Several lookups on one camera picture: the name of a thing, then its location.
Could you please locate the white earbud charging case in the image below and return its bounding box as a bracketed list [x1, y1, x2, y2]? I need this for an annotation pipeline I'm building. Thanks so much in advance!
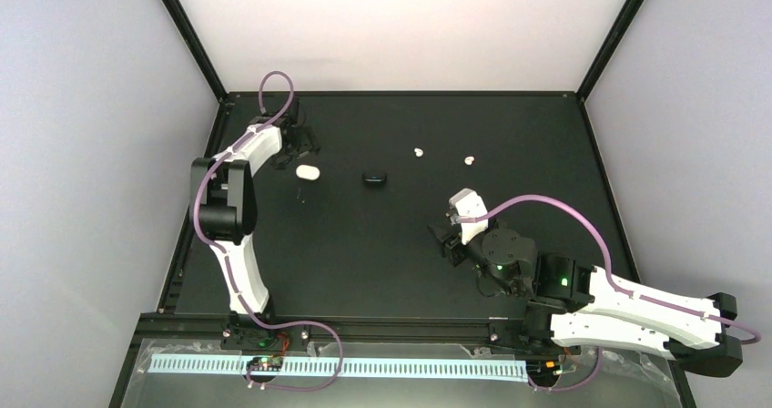
[295, 164, 320, 181]

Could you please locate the black earbud charging case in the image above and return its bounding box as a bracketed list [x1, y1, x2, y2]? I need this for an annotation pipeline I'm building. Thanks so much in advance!
[361, 173, 388, 186]

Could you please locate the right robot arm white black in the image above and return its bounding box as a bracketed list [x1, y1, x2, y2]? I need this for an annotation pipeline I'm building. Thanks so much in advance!
[428, 224, 743, 378]

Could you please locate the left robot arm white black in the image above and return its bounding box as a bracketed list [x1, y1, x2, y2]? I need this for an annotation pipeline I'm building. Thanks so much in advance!
[189, 99, 319, 351]

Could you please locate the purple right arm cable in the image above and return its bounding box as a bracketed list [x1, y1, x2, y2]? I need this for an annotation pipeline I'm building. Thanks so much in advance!
[455, 194, 762, 346]

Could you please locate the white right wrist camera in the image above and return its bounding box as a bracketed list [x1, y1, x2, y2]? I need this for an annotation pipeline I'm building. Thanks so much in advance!
[449, 188, 489, 245]

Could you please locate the white slotted cable duct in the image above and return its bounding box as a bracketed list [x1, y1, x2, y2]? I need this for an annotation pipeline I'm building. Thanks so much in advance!
[144, 353, 528, 383]

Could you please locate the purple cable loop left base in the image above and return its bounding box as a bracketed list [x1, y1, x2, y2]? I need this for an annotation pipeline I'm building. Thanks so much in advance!
[244, 317, 345, 393]

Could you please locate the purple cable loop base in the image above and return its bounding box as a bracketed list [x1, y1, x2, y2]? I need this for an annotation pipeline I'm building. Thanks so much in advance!
[526, 347, 604, 393]
[244, 317, 345, 393]

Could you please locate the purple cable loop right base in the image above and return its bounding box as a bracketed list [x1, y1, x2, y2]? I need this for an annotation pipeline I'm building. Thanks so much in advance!
[526, 347, 604, 393]

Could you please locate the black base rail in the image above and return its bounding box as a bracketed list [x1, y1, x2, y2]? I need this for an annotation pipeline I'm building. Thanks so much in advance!
[135, 313, 524, 344]

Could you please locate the black frame post left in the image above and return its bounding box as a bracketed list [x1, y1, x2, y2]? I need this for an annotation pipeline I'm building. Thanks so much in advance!
[161, 0, 228, 102]

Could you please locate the black frame post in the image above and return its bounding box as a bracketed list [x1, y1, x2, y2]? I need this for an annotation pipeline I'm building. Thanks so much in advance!
[161, 0, 228, 102]
[576, 0, 645, 103]

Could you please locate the black frame post right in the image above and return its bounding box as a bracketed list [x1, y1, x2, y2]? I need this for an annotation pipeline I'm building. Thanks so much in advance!
[576, 0, 645, 103]

